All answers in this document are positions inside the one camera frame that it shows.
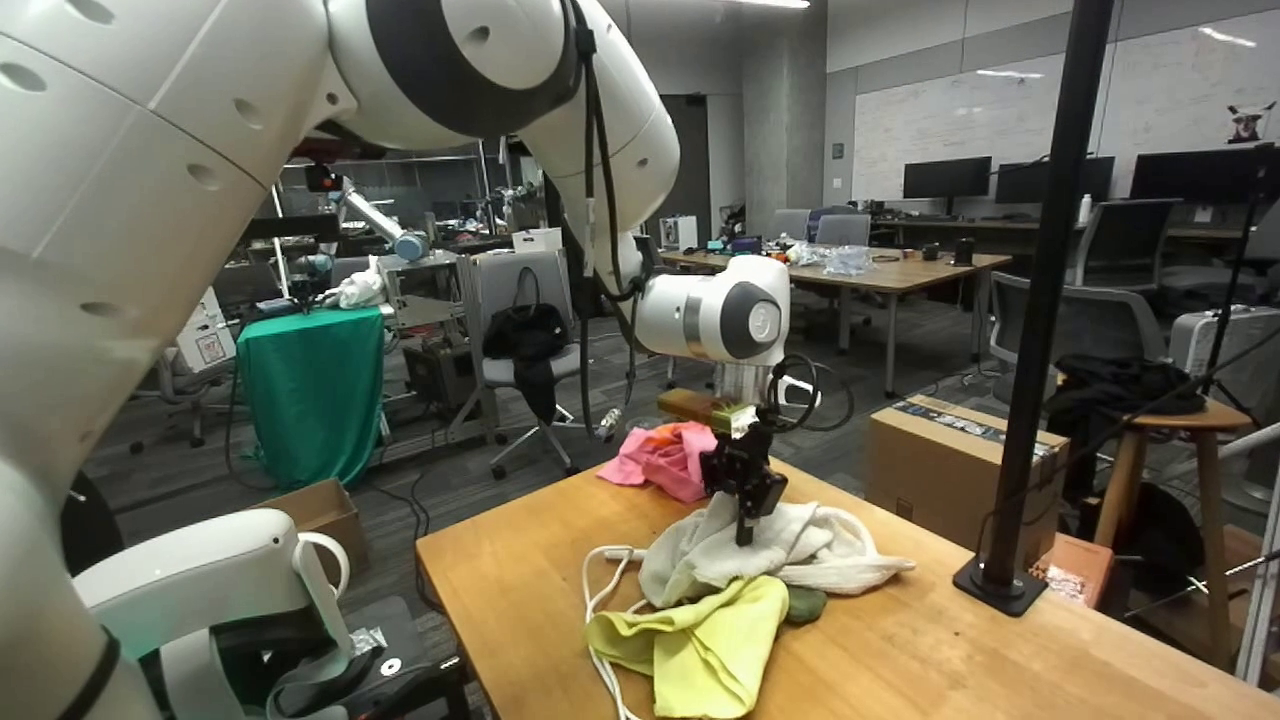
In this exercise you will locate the black vertical pole with base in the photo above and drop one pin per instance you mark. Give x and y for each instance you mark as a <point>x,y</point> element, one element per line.
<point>1052,265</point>

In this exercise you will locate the wall whiteboard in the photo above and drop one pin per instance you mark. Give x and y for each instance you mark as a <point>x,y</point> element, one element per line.
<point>934,123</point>

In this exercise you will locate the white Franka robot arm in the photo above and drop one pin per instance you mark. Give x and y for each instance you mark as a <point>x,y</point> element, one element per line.
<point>174,134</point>

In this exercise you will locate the black garment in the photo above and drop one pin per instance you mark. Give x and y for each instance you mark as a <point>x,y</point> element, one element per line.
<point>1122,384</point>

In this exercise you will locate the small dark green cloth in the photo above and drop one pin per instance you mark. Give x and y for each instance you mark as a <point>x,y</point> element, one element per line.
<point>804,607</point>

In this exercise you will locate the office chair with white seat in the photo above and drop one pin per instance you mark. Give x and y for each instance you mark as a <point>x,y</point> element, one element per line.
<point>567,360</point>

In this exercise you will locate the small orange labelled box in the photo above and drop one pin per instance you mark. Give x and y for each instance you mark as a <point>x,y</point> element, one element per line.
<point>1080,575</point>

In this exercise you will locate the white hard case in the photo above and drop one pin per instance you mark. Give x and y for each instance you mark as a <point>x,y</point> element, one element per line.
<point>1224,353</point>

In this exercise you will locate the cardboard box with printed tape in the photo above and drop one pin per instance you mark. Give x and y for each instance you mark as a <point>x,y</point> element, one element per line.
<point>934,483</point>

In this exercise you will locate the yellow-green cloth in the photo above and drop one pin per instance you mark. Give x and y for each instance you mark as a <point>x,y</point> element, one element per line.
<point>707,653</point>

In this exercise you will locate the green drape cloth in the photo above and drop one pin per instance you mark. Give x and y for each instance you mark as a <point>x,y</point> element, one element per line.
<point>313,402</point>

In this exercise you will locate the black computer monitor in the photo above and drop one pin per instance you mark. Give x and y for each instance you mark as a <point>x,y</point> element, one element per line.
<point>1201,176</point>
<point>947,176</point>
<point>1023,181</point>

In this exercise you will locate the grey metal pole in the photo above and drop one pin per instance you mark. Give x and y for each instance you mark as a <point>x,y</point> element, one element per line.
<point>1263,602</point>

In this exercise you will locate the white towel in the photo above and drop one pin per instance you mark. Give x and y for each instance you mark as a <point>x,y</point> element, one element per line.
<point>826,562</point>

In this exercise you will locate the light wooden desk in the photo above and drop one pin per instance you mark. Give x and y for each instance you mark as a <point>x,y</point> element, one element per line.
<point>904,273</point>

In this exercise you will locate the white paper sign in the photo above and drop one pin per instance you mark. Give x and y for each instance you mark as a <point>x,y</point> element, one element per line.
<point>207,330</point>

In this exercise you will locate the grey office chair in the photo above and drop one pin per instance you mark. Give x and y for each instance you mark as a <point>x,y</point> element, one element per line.
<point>1127,243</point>
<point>1092,327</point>

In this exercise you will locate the black bag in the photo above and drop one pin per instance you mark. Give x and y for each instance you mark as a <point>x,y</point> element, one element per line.
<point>524,335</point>

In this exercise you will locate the small open cardboard box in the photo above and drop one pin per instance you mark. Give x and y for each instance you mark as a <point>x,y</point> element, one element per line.
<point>321,514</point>

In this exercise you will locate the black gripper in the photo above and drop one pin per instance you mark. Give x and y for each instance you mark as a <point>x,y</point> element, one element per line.
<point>743,464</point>

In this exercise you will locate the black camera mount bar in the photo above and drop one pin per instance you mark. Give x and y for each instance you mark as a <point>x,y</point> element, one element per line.
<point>295,225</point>

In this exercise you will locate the pink shirt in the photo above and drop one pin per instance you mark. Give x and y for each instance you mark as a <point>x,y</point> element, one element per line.
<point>652,462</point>

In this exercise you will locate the wooden stool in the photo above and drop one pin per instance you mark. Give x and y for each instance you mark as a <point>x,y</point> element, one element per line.
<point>1201,421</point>

